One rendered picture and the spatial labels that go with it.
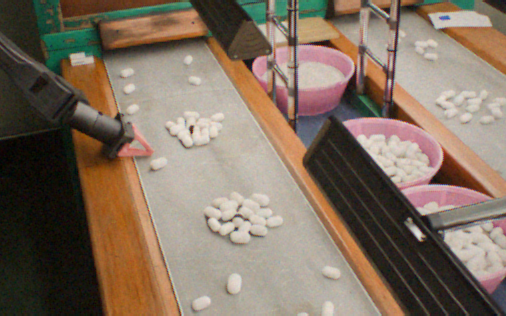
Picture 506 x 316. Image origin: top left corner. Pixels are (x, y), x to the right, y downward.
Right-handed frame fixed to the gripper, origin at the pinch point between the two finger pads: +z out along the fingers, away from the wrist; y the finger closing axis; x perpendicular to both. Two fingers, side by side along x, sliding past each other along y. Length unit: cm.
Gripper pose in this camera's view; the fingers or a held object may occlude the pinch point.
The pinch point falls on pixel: (149, 151)
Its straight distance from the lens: 150.9
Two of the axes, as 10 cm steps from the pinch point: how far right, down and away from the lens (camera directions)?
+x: -6.0, 7.6, 2.6
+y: -2.8, -5.0, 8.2
